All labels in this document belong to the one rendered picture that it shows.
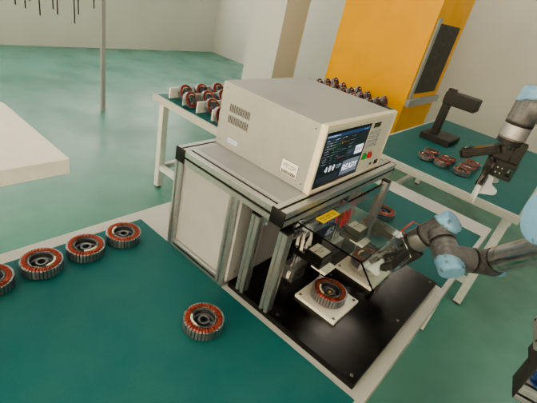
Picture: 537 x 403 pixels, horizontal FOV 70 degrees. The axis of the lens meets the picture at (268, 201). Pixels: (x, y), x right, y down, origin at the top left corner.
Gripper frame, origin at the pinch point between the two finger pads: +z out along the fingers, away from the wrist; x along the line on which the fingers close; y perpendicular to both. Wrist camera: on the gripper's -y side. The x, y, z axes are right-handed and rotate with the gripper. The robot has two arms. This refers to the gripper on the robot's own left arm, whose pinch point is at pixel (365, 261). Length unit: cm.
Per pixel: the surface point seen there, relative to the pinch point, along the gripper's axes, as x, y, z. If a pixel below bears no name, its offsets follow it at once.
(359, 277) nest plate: -5.9, 3.4, 1.9
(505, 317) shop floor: 155, 91, 42
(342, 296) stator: -23.9, 3.6, -2.4
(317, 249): -24.4, -12.6, -4.9
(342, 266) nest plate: -6.1, -2.9, 5.5
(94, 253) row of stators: -71, -48, 31
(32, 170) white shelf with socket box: -91, -54, -12
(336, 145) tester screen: -25, -33, -32
